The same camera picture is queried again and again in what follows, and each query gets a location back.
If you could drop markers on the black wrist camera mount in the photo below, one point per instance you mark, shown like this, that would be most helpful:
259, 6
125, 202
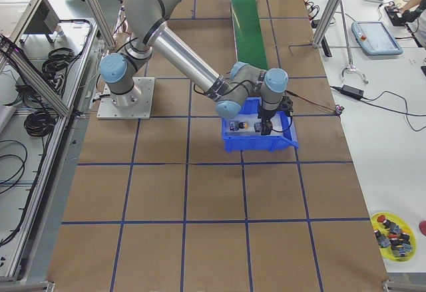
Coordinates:
286, 106

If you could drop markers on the yellow tray of buttons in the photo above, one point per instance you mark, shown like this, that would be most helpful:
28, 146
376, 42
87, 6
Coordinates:
394, 237

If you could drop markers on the aluminium frame post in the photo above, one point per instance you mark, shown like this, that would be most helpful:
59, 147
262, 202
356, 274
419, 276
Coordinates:
325, 19

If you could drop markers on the yellow push button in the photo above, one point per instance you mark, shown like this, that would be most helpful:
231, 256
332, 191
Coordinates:
237, 125

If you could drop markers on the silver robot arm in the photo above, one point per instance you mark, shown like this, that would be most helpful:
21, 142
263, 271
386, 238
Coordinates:
147, 20

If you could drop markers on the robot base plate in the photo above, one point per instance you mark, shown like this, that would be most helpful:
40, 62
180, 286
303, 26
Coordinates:
136, 104

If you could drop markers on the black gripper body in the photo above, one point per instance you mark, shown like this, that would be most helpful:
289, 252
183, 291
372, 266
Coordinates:
266, 116

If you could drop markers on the blue destination bin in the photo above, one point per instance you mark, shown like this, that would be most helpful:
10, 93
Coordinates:
286, 138

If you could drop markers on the blue teach pendant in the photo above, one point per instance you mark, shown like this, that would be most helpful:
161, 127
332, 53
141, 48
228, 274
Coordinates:
375, 39

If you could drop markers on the green conveyor belt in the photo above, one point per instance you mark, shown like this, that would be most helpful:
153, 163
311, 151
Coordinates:
248, 34

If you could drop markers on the black power adapter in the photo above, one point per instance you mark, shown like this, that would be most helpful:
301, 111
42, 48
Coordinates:
352, 92

